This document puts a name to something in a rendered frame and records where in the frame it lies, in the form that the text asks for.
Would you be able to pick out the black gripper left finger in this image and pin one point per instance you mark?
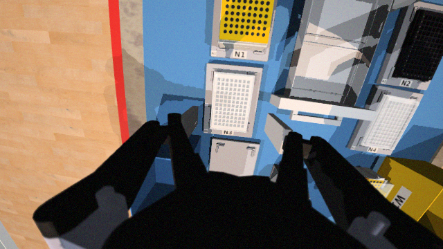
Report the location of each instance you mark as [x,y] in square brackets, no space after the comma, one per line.
[83,215]

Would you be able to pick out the white multiwell plate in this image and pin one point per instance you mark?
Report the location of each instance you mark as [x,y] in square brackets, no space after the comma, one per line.
[393,116]

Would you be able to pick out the yellow plate with grid of black holes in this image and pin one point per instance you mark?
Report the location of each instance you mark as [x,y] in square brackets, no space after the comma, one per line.
[245,24]

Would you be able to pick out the blue bench mat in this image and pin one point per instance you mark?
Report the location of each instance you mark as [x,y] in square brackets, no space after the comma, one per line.
[177,37]

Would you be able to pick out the yellow bin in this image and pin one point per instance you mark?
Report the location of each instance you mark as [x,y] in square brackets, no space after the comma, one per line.
[418,190]

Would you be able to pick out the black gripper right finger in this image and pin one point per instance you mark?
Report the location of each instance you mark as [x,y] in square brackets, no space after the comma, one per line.
[355,204]

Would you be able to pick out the white multi-well plate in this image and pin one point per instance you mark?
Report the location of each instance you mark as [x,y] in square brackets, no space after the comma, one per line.
[231,102]

